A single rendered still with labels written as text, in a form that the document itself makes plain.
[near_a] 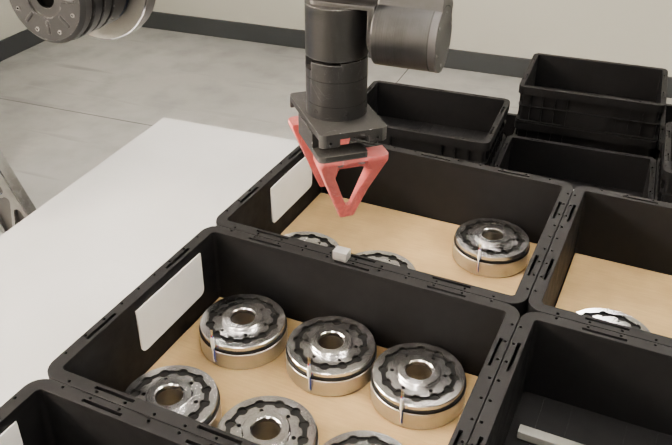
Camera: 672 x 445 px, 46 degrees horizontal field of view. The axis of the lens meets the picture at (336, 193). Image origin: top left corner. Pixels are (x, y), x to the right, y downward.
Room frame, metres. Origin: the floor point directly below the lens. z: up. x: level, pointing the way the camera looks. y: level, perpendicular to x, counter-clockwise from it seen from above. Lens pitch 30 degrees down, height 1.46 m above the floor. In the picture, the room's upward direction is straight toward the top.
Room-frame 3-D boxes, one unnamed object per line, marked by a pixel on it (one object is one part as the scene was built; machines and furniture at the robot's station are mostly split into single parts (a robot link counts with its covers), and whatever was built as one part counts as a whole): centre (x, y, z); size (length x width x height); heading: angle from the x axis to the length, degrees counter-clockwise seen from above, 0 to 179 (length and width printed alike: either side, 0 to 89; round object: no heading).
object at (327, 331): (0.69, 0.01, 0.86); 0.05 x 0.05 x 0.01
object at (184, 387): (0.60, 0.17, 0.86); 0.05 x 0.05 x 0.01
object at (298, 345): (0.69, 0.01, 0.86); 0.10 x 0.10 x 0.01
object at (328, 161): (0.66, -0.01, 1.10); 0.07 x 0.07 x 0.09; 19
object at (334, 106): (0.68, 0.00, 1.18); 0.10 x 0.07 x 0.07; 19
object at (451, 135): (1.94, -0.25, 0.37); 0.40 x 0.30 x 0.45; 69
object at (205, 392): (0.60, 0.17, 0.86); 0.10 x 0.10 x 0.01
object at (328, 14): (0.68, -0.01, 1.24); 0.07 x 0.06 x 0.07; 69
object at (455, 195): (0.89, -0.09, 0.87); 0.40 x 0.30 x 0.11; 65
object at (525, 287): (0.89, -0.09, 0.92); 0.40 x 0.30 x 0.02; 65
